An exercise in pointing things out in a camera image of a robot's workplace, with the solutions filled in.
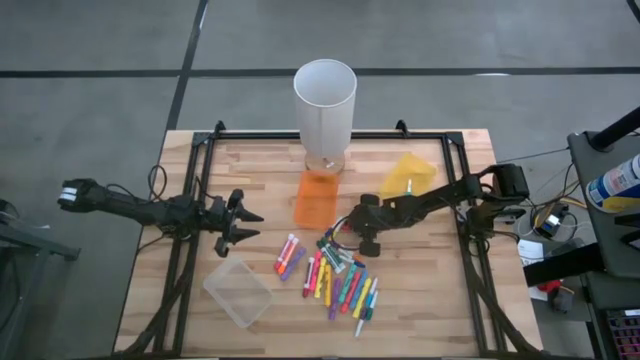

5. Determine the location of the white paper sheet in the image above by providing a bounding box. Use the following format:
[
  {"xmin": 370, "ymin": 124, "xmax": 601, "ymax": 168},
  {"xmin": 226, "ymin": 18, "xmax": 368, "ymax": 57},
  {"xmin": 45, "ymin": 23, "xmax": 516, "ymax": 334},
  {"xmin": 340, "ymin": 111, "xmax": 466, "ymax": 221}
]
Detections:
[{"xmin": 517, "ymin": 238, "xmax": 546, "ymax": 266}]

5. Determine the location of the backlit keyboard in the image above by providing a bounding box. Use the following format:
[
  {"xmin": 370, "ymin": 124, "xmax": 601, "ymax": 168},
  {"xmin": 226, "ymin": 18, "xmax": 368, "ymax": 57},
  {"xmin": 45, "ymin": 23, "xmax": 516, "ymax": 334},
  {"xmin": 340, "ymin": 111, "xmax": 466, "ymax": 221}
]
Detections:
[{"xmin": 605, "ymin": 308, "xmax": 640, "ymax": 360}]

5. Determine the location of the metal power adapter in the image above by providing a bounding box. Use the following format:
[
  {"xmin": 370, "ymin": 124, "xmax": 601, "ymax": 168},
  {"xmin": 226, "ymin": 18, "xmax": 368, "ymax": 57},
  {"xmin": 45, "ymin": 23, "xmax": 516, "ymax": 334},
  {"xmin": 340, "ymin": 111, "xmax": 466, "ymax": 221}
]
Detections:
[{"xmin": 532, "ymin": 208, "xmax": 569, "ymax": 240}]

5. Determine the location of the orange dry-erase marker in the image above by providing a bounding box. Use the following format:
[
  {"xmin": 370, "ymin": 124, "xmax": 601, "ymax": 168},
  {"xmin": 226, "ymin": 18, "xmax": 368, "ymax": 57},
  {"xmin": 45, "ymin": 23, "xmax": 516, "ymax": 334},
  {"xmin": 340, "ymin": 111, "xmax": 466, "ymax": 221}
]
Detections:
[{"xmin": 277, "ymin": 236, "xmax": 301, "ymax": 276}]

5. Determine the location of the grey side table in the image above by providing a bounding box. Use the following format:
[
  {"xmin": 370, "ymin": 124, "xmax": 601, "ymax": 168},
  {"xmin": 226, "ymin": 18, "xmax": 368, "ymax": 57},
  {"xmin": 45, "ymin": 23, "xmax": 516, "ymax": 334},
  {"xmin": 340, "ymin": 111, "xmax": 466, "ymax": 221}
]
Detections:
[{"xmin": 567, "ymin": 130, "xmax": 640, "ymax": 360}]

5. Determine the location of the blue highlighter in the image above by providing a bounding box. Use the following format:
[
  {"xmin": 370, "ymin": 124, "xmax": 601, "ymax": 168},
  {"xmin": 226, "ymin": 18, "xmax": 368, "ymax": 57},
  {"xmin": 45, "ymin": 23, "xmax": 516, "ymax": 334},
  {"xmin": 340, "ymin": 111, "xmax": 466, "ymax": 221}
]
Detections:
[{"xmin": 348, "ymin": 269, "xmax": 370, "ymax": 310}]

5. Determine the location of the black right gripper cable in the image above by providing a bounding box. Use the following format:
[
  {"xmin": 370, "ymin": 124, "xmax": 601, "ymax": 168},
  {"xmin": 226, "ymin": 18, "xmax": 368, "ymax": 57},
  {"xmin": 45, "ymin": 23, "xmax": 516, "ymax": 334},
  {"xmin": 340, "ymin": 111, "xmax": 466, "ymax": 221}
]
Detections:
[{"xmin": 329, "ymin": 215, "xmax": 364, "ymax": 251}]

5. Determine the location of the blue white spray can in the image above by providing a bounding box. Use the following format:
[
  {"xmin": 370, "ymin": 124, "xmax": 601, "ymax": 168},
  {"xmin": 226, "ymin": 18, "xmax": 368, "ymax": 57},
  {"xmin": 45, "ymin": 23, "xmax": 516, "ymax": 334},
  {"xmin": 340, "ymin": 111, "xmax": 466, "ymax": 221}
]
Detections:
[{"xmin": 585, "ymin": 153, "xmax": 640, "ymax": 214}]

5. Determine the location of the grey cable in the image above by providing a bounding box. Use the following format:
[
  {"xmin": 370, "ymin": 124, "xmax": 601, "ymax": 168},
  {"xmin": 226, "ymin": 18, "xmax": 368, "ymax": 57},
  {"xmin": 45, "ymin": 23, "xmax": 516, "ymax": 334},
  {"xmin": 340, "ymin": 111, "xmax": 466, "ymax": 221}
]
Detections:
[{"xmin": 496, "ymin": 146, "xmax": 571, "ymax": 165}]

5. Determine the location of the black aluminium table frame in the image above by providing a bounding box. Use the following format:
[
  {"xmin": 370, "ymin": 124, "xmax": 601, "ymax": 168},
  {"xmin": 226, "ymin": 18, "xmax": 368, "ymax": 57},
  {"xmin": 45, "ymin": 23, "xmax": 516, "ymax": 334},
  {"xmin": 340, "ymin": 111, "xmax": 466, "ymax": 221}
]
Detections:
[{"xmin": 117, "ymin": 119, "xmax": 539, "ymax": 359}]

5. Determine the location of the teal highlighter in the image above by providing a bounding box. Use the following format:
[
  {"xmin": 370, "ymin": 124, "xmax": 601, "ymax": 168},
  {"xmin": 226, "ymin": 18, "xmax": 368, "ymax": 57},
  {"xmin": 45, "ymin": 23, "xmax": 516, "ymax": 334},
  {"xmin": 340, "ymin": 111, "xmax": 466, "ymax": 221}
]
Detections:
[{"xmin": 338, "ymin": 263, "xmax": 359, "ymax": 305}]

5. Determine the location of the grey metal stand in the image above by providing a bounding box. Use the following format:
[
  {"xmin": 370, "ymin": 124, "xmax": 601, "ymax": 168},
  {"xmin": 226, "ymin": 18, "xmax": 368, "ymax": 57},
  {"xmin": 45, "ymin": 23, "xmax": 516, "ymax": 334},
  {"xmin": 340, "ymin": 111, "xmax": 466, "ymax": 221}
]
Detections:
[{"xmin": 0, "ymin": 199, "xmax": 81, "ymax": 360}]

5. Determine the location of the yellow plastic bin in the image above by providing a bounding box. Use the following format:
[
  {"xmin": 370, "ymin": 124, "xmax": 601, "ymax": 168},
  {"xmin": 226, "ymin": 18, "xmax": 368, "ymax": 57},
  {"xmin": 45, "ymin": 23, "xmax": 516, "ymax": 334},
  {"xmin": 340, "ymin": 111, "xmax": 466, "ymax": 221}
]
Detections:
[{"xmin": 379, "ymin": 152, "xmax": 439, "ymax": 201}]

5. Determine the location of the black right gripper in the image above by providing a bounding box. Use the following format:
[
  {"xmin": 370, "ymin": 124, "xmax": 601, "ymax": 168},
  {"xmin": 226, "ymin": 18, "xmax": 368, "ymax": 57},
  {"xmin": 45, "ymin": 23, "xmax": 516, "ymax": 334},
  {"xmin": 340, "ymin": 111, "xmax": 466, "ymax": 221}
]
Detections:
[{"xmin": 348, "ymin": 193, "xmax": 404, "ymax": 257}]

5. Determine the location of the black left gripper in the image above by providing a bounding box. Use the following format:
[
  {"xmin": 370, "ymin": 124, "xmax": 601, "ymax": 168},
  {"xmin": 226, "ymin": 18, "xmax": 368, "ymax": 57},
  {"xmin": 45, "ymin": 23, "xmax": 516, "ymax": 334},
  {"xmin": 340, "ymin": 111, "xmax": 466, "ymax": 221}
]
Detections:
[{"xmin": 207, "ymin": 188, "xmax": 265, "ymax": 259}]

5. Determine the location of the pink dry-erase marker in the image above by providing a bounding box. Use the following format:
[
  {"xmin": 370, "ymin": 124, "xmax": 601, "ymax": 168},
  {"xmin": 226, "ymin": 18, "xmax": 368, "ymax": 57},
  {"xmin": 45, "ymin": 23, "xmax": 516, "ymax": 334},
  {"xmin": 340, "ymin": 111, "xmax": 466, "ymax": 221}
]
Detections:
[{"xmin": 273, "ymin": 232, "xmax": 295, "ymax": 271}]

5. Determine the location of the purple highlighter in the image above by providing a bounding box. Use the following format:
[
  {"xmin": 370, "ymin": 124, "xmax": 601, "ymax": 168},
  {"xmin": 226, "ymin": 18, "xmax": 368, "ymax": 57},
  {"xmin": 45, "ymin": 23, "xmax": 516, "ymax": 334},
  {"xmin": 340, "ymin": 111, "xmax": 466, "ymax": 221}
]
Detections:
[
  {"xmin": 327, "ymin": 277, "xmax": 344, "ymax": 321},
  {"xmin": 279, "ymin": 246, "xmax": 308, "ymax": 282}
]

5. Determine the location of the orange plastic bin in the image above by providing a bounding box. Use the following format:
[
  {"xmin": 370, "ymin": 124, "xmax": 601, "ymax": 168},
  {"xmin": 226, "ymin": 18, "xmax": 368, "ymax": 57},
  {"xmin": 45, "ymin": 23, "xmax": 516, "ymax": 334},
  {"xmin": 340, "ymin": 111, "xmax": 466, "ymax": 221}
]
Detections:
[{"xmin": 293, "ymin": 169, "xmax": 340, "ymax": 230}]

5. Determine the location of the pink highlighter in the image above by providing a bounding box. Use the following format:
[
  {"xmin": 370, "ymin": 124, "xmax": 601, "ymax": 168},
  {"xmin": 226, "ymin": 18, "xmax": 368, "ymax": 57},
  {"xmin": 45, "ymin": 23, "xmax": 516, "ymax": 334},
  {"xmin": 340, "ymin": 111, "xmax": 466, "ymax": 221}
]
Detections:
[{"xmin": 308, "ymin": 249, "xmax": 324, "ymax": 294}]

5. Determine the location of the red highlighter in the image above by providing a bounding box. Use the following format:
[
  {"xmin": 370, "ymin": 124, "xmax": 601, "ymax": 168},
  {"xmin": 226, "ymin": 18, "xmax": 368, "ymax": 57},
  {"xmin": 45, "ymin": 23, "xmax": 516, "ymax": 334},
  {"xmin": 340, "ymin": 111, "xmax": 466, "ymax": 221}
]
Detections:
[{"xmin": 340, "ymin": 271, "xmax": 363, "ymax": 315}]

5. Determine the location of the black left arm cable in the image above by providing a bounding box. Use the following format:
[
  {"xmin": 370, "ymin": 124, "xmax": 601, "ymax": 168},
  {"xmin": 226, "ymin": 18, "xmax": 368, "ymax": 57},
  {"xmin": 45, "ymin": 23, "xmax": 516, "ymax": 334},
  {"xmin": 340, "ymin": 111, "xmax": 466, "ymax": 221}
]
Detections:
[{"xmin": 147, "ymin": 163, "xmax": 169, "ymax": 202}]

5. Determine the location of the clear plastic bin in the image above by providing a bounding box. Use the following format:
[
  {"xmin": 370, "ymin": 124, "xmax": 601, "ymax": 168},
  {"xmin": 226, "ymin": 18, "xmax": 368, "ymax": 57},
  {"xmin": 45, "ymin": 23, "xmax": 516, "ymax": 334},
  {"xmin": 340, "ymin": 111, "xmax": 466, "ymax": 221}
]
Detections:
[{"xmin": 202, "ymin": 257, "xmax": 274, "ymax": 329}]

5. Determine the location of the yellow highlighter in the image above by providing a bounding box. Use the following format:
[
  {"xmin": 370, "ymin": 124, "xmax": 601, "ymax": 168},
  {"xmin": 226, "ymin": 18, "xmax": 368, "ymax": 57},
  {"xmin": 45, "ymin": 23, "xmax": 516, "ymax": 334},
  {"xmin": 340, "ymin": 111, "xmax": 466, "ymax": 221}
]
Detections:
[
  {"xmin": 313, "ymin": 255, "xmax": 329, "ymax": 300},
  {"xmin": 352, "ymin": 277, "xmax": 374, "ymax": 320}
]

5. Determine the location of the orange-yellow highlighter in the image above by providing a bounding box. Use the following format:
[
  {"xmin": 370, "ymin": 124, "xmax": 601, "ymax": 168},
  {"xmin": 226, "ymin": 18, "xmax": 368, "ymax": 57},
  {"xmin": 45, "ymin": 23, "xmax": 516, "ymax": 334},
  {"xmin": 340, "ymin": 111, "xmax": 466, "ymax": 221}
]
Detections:
[{"xmin": 323, "ymin": 263, "xmax": 334, "ymax": 308}]

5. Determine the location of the black pole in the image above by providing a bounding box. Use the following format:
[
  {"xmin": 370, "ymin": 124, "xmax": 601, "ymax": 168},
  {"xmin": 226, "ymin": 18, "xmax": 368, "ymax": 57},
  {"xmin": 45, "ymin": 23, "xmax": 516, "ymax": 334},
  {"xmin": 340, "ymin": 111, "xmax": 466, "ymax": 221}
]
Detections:
[{"xmin": 588, "ymin": 106, "xmax": 640, "ymax": 152}]

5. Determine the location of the green dry-erase marker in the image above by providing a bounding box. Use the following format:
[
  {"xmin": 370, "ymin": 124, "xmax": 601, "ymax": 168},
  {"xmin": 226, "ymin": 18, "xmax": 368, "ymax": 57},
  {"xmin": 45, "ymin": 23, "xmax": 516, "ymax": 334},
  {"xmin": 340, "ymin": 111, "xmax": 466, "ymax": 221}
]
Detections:
[
  {"xmin": 315, "ymin": 238, "xmax": 341, "ymax": 274},
  {"xmin": 322, "ymin": 237, "xmax": 349, "ymax": 275}
]

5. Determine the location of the red dry-erase marker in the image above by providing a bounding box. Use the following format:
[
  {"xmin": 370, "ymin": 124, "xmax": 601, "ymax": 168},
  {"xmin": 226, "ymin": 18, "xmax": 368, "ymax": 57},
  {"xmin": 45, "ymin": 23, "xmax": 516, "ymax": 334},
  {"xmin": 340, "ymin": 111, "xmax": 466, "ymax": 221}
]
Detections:
[{"xmin": 301, "ymin": 256, "xmax": 316, "ymax": 299}]

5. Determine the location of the black bar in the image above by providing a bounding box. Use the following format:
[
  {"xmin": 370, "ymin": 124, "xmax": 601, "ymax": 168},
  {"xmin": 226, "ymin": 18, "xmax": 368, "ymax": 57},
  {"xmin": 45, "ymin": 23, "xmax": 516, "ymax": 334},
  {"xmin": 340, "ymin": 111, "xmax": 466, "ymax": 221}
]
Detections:
[{"xmin": 523, "ymin": 242, "xmax": 607, "ymax": 288}]

